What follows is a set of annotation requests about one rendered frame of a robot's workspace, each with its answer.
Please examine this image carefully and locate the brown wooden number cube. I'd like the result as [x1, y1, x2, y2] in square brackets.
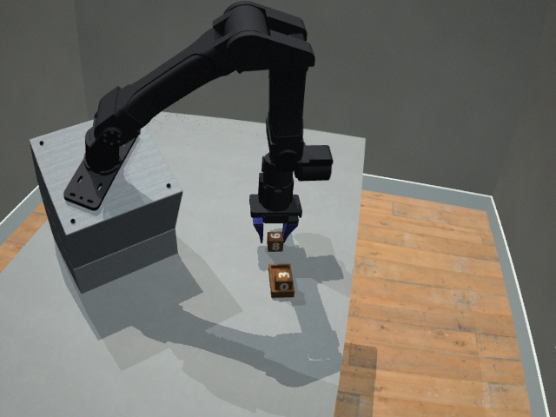
[267, 232, 284, 252]
[275, 269, 293, 290]

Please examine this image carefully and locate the brown wooden tray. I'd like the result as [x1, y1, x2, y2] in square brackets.
[268, 264, 295, 298]

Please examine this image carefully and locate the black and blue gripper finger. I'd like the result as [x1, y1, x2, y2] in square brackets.
[253, 217, 263, 243]
[282, 222, 299, 243]

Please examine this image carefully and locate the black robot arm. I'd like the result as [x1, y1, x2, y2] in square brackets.
[63, 1, 333, 211]

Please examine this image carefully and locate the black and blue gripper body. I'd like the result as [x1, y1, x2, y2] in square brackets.
[249, 182, 302, 224]

